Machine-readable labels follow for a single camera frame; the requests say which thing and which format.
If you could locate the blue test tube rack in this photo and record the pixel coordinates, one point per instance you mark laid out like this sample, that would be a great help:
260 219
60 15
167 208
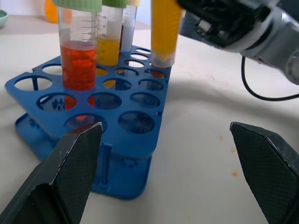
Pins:
140 144

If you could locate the red liquid tube green cap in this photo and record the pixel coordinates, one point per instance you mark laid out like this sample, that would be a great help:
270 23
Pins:
78 65

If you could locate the yellow liquid tube green cap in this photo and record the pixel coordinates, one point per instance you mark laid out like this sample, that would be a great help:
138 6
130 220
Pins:
108 51

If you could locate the white labelled tube cream cap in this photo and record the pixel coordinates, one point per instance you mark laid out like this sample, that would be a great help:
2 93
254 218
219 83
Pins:
128 30

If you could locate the yellow test tube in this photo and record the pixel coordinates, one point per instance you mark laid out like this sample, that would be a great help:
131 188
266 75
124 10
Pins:
163 30

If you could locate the orange bottle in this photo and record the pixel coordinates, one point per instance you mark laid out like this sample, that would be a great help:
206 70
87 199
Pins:
51 12

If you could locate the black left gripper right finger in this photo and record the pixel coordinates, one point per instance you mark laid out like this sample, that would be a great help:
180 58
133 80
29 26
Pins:
268 172

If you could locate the pale green bowl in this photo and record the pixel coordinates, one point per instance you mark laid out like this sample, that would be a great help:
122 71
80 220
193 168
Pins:
2 19

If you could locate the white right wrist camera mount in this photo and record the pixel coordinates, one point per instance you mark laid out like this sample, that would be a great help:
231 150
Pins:
253 39

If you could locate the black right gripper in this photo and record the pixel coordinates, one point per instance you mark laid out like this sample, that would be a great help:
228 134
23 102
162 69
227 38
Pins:
222 21

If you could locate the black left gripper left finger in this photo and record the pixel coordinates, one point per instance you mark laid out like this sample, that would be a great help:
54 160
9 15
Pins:
70 168

